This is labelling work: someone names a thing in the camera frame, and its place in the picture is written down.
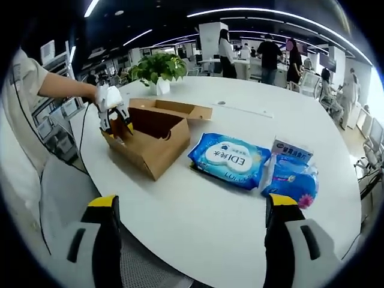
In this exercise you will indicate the blue plastic soft pack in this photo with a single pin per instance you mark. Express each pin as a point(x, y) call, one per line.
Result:
point(294, 183)

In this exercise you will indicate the white office desk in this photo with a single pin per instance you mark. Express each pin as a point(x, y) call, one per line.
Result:
point(243, 64)

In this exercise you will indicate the grey metal shelving unit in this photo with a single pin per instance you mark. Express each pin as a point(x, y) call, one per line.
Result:
point(54, 60)

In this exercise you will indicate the person's light shirt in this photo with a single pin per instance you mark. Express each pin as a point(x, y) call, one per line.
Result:
point(21, 120)

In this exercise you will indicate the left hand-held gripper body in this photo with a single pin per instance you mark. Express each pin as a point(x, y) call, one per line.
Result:
point(111, 96)

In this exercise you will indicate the brown cardboard shoe box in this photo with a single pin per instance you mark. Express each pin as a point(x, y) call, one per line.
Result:
point(168, 156)

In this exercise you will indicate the blue wet wipes soft pack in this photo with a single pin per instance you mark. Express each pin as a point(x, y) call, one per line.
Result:
point(228, 159)

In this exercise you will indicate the purple wall screen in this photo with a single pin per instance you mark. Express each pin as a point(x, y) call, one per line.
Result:
point(327, 61)

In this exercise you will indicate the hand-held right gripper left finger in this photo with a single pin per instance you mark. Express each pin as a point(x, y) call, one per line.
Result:
point(108, 240)

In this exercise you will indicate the group of white office chairs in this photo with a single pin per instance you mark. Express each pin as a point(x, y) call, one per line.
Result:
point(309, 82)

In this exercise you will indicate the straight ceiling light strip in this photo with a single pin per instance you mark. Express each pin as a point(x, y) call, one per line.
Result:
point(91, 8)

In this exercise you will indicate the short ceiling light strip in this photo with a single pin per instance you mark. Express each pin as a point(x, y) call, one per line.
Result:
point(138, 37)

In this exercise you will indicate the green plant in white pot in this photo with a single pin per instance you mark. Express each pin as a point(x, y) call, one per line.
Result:
point(159, 67)

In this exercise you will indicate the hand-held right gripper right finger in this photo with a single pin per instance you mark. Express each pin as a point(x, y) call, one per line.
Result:
point(279, 240)

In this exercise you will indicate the white medicine box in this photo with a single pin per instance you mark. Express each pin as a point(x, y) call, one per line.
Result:
point(292, 148)

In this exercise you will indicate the long curved ceiling light strip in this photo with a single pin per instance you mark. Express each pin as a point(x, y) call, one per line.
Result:
point(216, 11)

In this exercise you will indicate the person's left hand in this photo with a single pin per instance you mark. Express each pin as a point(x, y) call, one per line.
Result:
point(91, 93)

